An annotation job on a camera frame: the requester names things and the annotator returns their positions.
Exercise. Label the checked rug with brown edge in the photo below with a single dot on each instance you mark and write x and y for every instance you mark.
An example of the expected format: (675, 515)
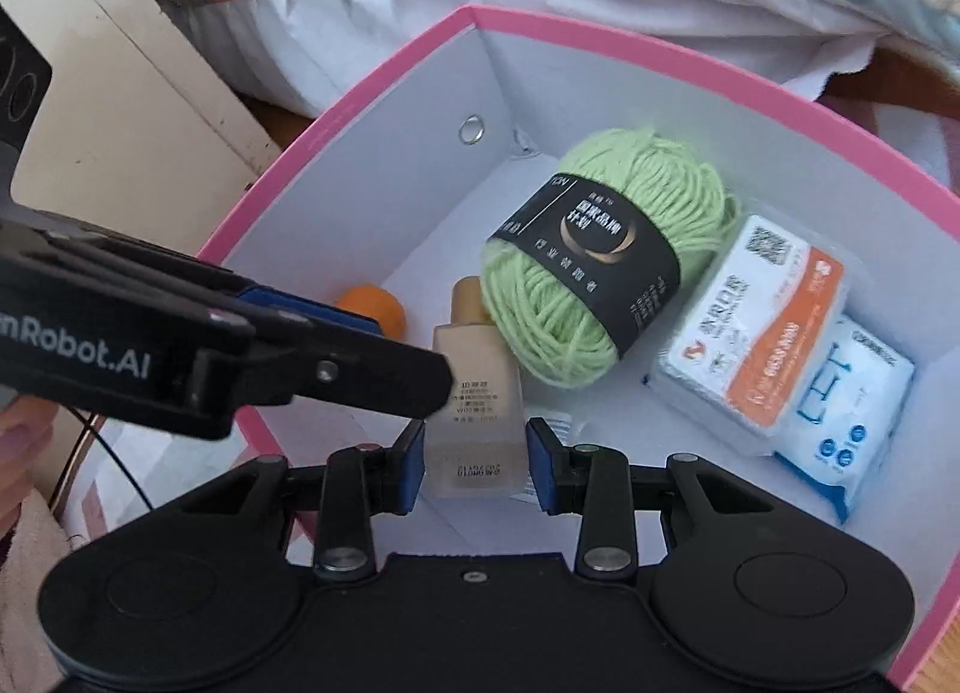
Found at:
(900, 130)

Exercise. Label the pink cardboard box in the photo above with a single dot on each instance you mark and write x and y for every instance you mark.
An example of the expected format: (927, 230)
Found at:
(675, 93)

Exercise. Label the blue wet wipes pack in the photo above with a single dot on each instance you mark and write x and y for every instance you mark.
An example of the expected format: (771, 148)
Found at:
(847, 423)

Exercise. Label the orange makeup sponge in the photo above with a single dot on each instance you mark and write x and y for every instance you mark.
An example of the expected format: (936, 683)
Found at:
(375, 310)

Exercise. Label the clear box with orange label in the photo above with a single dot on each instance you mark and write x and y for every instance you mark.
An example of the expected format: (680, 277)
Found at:
(750, 348)

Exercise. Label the person's left hand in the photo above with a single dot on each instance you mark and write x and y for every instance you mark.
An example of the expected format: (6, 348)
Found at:
(22, 453)

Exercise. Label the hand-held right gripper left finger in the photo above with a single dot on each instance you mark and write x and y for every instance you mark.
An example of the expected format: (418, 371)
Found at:
(411, 468)

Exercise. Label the beige foundation bottle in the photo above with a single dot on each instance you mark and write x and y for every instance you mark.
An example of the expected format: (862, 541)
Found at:
(472, 445)

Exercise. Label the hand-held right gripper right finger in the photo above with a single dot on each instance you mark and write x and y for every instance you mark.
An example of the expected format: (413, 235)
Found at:
(541, 468)

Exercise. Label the pink fleece clothing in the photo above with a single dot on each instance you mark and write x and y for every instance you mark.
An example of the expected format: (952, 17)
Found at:
(30, 588)

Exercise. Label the green yarn ball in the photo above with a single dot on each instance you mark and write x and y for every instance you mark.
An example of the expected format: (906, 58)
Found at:
(540, 318)

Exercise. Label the white tissue pack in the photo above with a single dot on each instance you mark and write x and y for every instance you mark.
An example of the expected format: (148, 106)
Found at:
(562, 430)

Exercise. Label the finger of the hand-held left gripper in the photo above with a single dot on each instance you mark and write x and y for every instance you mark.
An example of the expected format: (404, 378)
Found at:
(315, 304)
(360, 378)

